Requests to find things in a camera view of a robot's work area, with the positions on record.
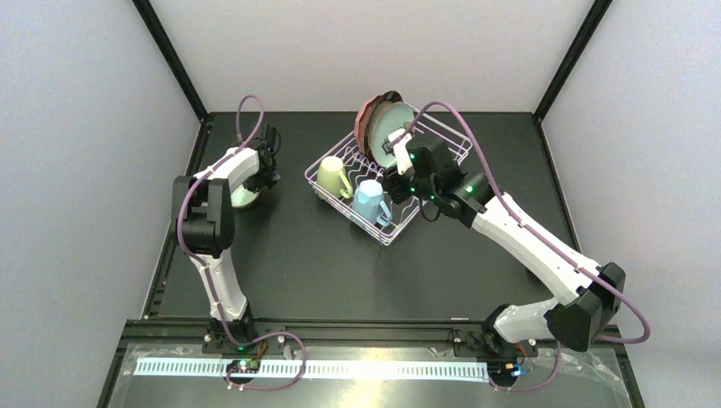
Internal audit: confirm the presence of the dark striped plate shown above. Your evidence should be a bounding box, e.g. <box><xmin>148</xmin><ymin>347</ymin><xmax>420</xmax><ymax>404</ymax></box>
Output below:
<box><xmin>360</xmin><ymin>91</ymin><xmax>405</xmax><ymax>162</ymax></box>

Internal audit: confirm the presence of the white wire dish rack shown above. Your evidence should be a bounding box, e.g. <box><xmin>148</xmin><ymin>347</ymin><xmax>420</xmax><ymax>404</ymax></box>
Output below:
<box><xmin>304</xmin><ymin>104</ymin><xmax>473</xmax><ymax>247</ymax></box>

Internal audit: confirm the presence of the cream mug green handle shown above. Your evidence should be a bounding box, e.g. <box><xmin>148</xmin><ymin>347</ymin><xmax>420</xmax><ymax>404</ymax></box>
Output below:
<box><xmin>316</xmin><ymin>156</ymin><xmax>354</xmax><ymax>199</ymax></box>

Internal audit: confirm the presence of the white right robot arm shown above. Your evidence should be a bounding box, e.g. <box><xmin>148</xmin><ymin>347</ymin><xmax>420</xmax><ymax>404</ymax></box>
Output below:
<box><xmin>383</xmin><ymin>131</ymin><xmax>626</xmax><ymax>355</ymax></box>

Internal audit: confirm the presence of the green celadon bowl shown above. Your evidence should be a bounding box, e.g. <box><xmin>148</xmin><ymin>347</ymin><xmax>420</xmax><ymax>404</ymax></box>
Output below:
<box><xmin>230</xmin><ymin>186</ymin><xmax>261</xmax><ymax>209</ymax></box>

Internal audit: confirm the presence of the black right frame post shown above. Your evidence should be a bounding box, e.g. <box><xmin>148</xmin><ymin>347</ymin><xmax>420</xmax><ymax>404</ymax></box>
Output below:
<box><xmin>533</xmin><ymin>0</ymin><xmax>613</xmax><ymax>124</ymax></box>

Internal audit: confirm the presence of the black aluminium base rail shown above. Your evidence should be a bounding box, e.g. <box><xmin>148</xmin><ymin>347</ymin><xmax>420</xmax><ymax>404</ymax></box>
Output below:
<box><xmin>98</xmin><ymin>318</ymin><xmax>644</xmax><ymax>407</ymax></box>

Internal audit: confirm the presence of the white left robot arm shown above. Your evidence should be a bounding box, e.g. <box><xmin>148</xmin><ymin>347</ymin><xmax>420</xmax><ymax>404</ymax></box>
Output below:
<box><xmin>172</xmin><ymin>125</ymin><xmax>281</xmax><ymax>346</ymax></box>

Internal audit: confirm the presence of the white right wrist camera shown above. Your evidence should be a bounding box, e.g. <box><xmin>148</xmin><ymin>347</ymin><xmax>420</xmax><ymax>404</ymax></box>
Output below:
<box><xmin>383</xmin><ymin>128</ymin><xmax>413</xmax><ymax>175</ymax></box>

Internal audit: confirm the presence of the green flower plate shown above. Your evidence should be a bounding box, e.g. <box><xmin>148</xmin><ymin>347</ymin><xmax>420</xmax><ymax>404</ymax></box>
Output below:
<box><xmin>366</xmin><ymin>102</ymin><xmax>415</xmax><ymax>168</ymax></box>

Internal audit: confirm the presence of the white mug blue handle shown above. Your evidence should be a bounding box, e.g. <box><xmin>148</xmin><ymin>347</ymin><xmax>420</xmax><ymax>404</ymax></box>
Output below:
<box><xmin>351</xmin><ymin>179</ymin><xmax>392</xmax><ymax>228</ymax></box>

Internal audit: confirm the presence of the white LED light strip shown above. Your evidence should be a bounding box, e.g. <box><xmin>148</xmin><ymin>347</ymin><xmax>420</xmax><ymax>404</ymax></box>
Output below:
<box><xmin>130</xmin><ymin>357</ymin><xmax>488</xmax><ymax>383</ymax></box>

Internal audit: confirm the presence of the pink polka dot plate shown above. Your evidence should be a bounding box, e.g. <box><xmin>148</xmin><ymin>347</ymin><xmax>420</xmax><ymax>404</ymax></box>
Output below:
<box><xmin>354</xmin><ymin>94</ymin><xmax>382</xmax><ymax>156</ymax></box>

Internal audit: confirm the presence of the black left frame post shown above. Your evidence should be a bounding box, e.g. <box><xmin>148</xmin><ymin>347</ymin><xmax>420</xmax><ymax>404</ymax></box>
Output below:
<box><xmin>132</xmin><ymin>0</ymin><xmax>208</xmax><ymax>122</ymax></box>

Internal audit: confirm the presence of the black frame post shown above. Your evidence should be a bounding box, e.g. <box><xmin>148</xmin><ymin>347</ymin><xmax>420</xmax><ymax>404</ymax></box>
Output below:
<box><xmin>132</xmin><ymin>0</ymin><xmax>208</xmax><ymax>122</ymax></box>
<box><xmin>533</xmin><ymin>0</ymin><xmax>613</xmax><ymax>124</ymax></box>

